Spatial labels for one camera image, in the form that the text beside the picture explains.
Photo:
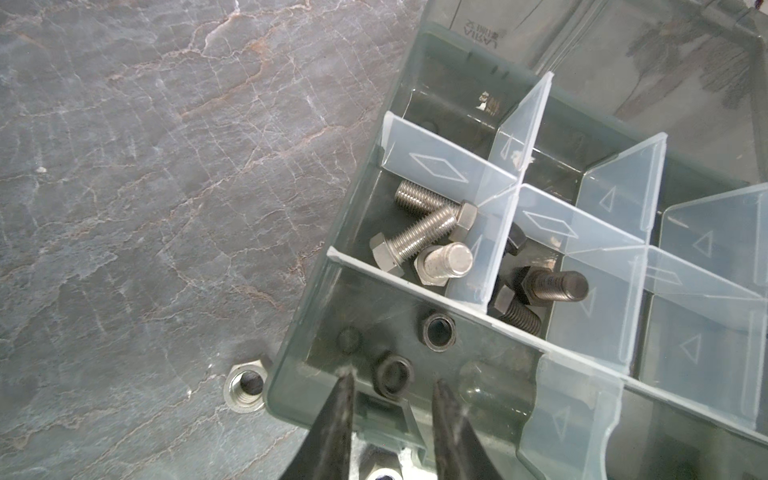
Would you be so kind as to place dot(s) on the silver bolt under others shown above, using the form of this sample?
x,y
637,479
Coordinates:
x,y
419,200

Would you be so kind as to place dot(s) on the silver nut top centre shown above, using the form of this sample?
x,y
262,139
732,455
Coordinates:
x,y
244,385

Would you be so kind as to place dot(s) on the grey compartment organizer box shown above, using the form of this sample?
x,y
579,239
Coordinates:
x,y
628,139

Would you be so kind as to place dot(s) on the silver hex nut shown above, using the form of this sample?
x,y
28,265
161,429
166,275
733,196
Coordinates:
x,y
380,465

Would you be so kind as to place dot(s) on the silver bolt standing upright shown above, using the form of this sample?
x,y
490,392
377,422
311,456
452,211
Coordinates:
x,y
436,265

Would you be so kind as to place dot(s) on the black bolt lower in box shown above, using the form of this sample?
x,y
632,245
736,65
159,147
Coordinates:
x,y
508,308

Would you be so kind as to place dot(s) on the black bolt upper in box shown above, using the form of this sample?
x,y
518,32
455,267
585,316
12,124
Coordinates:
x,y
516,240

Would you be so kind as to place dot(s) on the black bolt upright in box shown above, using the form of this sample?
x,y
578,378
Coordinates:
x,y
538,286

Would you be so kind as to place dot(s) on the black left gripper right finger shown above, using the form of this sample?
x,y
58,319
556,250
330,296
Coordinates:
x,y
458,451

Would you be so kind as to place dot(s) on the silver hex bolt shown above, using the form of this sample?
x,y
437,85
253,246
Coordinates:
x,y
450,220

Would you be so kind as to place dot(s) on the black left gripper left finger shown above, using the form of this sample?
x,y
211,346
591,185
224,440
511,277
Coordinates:
x,y
325,452

